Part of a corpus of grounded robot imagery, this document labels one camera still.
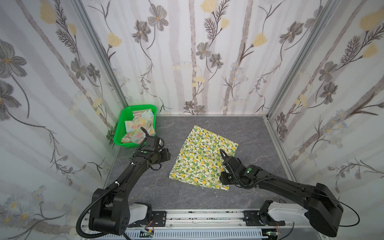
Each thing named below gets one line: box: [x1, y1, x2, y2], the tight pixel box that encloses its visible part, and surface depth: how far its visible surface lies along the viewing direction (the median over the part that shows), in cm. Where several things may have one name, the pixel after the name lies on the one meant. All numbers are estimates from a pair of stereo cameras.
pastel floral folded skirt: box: [121, 108, 156, 145], surface depth 115 cm
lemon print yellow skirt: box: [169, 125, 239, 191], surface depth 97 cm
